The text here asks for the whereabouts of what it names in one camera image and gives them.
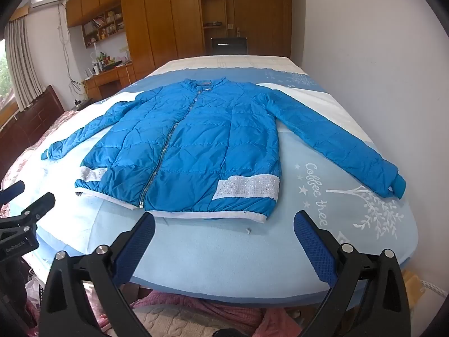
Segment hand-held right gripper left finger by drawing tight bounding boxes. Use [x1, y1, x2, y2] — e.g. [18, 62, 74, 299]
[38, 213, 157, 337]

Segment blue quilted jacket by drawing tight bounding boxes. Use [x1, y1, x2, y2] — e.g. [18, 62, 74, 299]
[41, 78, 407, 223]

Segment blue and white striped bed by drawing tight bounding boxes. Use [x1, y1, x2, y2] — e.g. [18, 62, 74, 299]
[0, 55, 420, 304]

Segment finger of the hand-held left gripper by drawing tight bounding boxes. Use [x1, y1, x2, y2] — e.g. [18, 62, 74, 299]
[0, 181, 26, 205]
[0, 192, 56, 234]

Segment beige curtain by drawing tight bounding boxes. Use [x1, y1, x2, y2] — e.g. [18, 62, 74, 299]
[4, 5, 48, 111]

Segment wooden wardrobe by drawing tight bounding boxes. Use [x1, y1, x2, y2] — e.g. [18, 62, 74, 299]
[67, 0, 293, 81]

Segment dark wooden headboard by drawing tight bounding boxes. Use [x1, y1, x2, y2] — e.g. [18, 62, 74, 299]
[0, 85, 65, 183]

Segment white wall cables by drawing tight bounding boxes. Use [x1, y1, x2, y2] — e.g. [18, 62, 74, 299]
[58, 3, 86, 95]

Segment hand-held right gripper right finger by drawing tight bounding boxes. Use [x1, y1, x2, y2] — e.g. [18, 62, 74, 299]
[293, 211, 413, 337]

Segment window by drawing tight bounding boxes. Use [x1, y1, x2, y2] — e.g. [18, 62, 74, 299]
[0, 38, 18, 113]

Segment white corrugated hose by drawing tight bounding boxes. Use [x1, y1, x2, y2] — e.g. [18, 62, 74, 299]
[419, 279, 447, 297]

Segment wooden desk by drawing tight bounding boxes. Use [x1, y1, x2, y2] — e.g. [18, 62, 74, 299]
[84, 61, 136, 101]

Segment wooden shelf with books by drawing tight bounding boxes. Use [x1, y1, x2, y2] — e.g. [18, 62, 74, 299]
[82, 5, 127, 48]

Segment black chair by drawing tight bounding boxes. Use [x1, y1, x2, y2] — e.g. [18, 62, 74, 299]
[210, 36, 249, 56]

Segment pink knitted cloth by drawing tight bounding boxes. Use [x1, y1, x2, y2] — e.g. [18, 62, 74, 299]
[130, 290, 302, 337]

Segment white plastic bag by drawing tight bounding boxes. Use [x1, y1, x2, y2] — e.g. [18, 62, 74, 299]
[24, 275, 46, 306]

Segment pink floral quilt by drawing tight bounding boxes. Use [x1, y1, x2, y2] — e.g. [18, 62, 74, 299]
[0, 109, 83, 218]

